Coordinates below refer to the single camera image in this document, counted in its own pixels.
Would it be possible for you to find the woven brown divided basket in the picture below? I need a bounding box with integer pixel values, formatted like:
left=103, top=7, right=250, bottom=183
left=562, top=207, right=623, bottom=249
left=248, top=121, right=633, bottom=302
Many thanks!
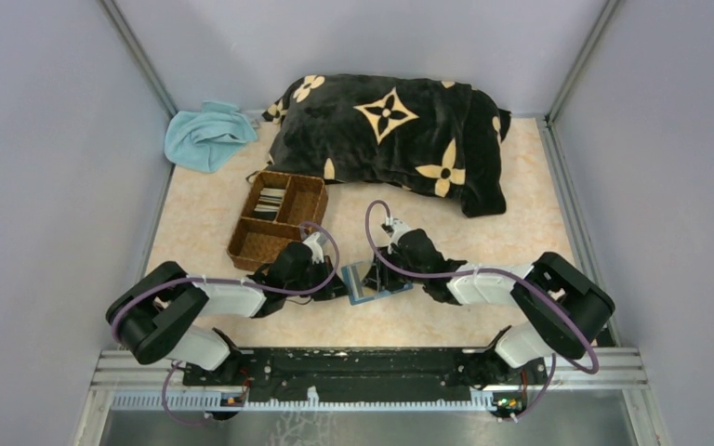
left=227, top=170, right=328, bottom=271

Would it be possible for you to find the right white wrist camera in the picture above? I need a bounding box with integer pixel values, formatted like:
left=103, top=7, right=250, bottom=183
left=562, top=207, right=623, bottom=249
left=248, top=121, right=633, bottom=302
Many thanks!
left=381, top=217, right=412, bottom=244

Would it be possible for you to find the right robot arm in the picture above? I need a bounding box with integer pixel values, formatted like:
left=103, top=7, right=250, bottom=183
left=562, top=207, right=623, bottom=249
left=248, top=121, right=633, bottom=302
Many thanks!
left=374, top=220, right=615, bottom=383

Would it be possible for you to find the gold striped credit card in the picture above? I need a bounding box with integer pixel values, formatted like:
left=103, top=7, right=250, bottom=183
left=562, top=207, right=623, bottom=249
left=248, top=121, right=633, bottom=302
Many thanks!
left=341, top=262, right=367, bottom=306

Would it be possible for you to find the black pillow with tan flowers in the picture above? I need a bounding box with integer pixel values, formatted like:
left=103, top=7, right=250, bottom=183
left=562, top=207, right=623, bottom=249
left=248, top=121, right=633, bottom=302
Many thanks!
left=261, top=74, right=511, bottom=217

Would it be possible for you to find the aluminium front rail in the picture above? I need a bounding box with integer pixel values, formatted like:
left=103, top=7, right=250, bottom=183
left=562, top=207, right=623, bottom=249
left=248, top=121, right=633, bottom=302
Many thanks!
left=91, top=348, right=648, bottom=413

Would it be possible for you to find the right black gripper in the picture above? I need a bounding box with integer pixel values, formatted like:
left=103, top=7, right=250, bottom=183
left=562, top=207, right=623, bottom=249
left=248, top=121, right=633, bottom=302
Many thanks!
left=362, top=243, right=428, bottom=292

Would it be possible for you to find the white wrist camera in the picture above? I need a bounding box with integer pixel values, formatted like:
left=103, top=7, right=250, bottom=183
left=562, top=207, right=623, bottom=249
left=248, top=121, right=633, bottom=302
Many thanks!
left=381, top=217, right=412, bottom=244
left=303, top=231, right=327, bottom=264

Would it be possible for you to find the teal leather card holder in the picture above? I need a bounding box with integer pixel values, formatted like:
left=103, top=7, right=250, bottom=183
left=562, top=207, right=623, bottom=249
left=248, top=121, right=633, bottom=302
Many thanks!
left=341, top=261, right=413, bottom=306

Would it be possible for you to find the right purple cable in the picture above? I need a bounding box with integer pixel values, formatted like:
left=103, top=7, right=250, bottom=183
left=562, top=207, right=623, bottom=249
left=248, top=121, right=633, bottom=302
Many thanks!
left=364, top=200, right=601, bottom=423

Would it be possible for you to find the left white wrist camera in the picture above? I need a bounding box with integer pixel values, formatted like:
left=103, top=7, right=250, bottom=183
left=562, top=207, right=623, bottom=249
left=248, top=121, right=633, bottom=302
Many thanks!
left=303, top=231, right=327, bottom=264

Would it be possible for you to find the light blue cloth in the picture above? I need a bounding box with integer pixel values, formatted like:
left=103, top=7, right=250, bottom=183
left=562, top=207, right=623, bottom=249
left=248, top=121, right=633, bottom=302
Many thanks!
left=164, top=101, right=258, bottom=174

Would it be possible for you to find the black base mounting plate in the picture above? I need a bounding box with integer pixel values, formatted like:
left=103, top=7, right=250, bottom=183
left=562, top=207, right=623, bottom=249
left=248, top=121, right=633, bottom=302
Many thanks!
left=183, top=348, right=547, bottom=403

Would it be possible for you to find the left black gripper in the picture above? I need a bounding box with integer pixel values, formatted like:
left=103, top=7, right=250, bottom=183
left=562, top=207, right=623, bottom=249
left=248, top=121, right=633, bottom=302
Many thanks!
left=285, top=255, right=352, bottom=301

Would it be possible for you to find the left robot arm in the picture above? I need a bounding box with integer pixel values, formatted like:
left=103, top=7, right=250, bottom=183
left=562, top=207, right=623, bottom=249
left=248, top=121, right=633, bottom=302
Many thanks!
left=105, top=241, right=348, bottom=385

